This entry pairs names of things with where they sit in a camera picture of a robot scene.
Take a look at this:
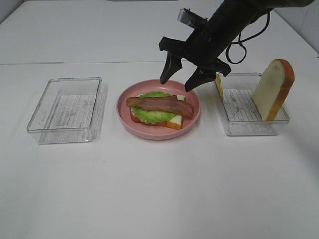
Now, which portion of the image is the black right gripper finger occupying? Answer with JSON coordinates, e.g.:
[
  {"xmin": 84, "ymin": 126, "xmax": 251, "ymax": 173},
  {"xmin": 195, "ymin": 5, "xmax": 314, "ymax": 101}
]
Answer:
[
  {"xmin": 160, "ymin": 52, "xmax": 182, "ymax": 84},
  {"xmin": 184, "ymin": 67, "xmax": 216, "ymax": 92}
]

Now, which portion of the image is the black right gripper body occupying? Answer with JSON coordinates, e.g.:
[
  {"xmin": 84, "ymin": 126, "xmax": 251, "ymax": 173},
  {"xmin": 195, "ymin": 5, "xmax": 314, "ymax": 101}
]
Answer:
[{"xmin": 159, "ymin": 25, "xmax": 231, "ymax": 76}]

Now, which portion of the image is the yellow cheese slice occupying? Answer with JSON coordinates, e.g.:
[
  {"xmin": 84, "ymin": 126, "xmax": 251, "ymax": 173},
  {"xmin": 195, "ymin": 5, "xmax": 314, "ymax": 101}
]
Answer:
[{"xmin": 215, "ymin": 74, "xmax": 223, "ymax": 98}]

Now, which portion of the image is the bacon strip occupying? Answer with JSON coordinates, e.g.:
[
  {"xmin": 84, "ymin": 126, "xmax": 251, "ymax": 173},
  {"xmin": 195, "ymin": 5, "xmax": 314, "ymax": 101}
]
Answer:
[
  {"xmin": 126, "ymin": 95, "xmax": 188, "ymax": 112},
  {"xmin": 140, "ymin": 97, "xmax": 194, "ymax": 119}
]

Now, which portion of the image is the bread slice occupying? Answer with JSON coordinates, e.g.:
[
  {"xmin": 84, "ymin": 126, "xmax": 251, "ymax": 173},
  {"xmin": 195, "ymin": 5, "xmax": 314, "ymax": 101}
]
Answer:
[
  {"xmin": 129, "ymin": 95, "xmax": 186, "ymax": 130},
  {"xmin": 252, "ymin": 59, "xmax": 295, "ymax": 121}
]

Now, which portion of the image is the green lettuce leaf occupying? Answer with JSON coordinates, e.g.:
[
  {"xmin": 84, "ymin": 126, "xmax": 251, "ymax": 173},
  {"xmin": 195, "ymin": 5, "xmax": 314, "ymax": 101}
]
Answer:
[{"xmin": 130, "ymin": 91, "xmax": 177, "ymax": 124}]

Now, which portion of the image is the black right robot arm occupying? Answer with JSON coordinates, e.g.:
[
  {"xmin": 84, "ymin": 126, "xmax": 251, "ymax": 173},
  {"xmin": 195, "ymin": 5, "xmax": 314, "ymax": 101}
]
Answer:
[{"xmin": 159, "ymin": 0, "xmax": 312, "ymax": 92}]

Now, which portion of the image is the right clear plastic tray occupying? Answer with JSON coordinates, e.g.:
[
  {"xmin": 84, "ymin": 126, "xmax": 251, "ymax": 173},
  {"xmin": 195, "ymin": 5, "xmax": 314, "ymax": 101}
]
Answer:
[{"xmin": 214, "ymin": 73, "xmax": 290, "ymax": 136}]

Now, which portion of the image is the clear plastic tray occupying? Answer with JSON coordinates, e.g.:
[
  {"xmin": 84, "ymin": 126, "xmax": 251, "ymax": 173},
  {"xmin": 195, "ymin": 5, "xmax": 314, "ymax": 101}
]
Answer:
[
  {"xmin": 26, "ymin": 77, "xmax": 108, "ymax": 144},
  {"xmin": 214, "ymin": 73, "xmax": 290, "ymax": 136}
]

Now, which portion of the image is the pink round plate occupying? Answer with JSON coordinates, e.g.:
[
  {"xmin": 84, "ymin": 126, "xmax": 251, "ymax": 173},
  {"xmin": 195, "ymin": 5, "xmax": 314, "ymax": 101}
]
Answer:
[{"xmin": 116, "ymin": 79, "xmax": 201, "ymax": 140}]

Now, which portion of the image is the left clear plastic tray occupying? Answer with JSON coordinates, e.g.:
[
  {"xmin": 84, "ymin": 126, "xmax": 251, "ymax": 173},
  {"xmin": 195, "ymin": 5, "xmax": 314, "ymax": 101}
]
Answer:
[{"xmin": 26, "ymin": 77, "xmax": 108, "ymax": 144}]

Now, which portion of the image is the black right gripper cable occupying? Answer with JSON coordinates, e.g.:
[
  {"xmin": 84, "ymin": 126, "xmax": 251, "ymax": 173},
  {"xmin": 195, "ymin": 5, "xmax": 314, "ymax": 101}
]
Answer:
[{"xmin": 225, "ymin": 7, "xmax": 272, "ymax": 64}]

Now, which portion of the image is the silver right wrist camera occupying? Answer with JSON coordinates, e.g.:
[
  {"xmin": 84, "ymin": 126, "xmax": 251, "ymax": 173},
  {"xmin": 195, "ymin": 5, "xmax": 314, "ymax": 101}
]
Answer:
[{"xmin": 177, "ymin": 8, "xmax": 208, "ymax": 29}]

